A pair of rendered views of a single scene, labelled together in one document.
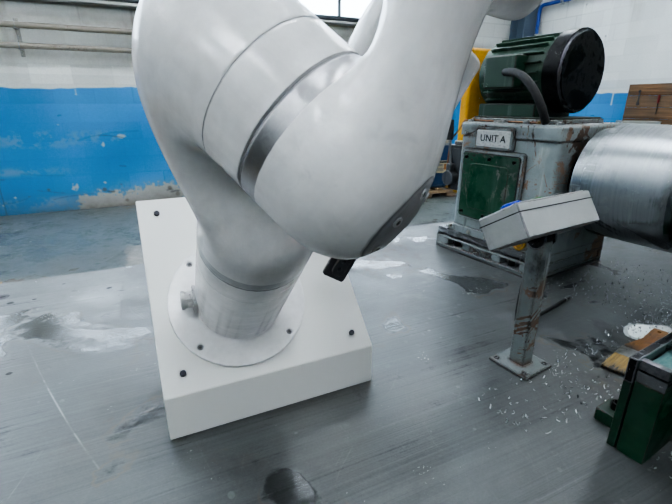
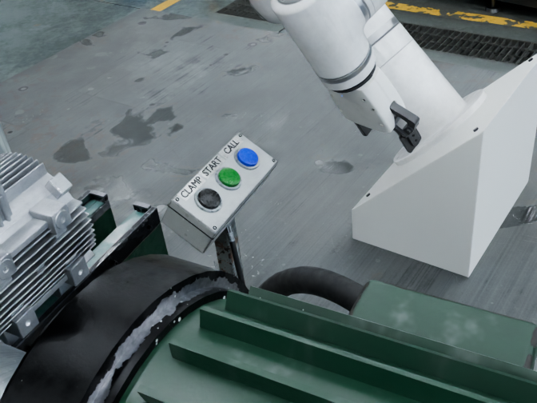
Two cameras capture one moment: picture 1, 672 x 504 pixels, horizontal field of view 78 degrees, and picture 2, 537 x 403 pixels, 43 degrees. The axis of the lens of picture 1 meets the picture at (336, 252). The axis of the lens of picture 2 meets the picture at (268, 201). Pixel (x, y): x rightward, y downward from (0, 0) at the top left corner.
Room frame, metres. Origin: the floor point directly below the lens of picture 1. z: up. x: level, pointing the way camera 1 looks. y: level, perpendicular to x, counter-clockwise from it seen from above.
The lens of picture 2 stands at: (1.29, -0.59, 1.57)
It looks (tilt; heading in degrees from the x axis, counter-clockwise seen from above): 36 degrees down; 153
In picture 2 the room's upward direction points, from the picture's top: 7 degrees counter-clockwise
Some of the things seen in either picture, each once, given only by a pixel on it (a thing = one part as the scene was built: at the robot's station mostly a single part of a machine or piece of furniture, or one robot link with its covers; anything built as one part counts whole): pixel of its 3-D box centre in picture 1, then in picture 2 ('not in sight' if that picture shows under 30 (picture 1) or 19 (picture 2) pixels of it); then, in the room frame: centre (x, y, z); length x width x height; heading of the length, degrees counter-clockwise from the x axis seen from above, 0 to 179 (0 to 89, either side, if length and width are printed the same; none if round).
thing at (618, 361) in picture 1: (641, 350); not in sight; (0.62, -0.53, 0.80); 0.21 x 0.05 x 0.01; 128
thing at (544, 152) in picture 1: (523, 188); not in sight; (1.14, -0.51, 0.99); 0.35 x 0.31 x 0.37; 31
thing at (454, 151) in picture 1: (460, 155); not in sight; (1.20, -0.35, 1.07); 0.08 x 0.07 x 0.20; 121
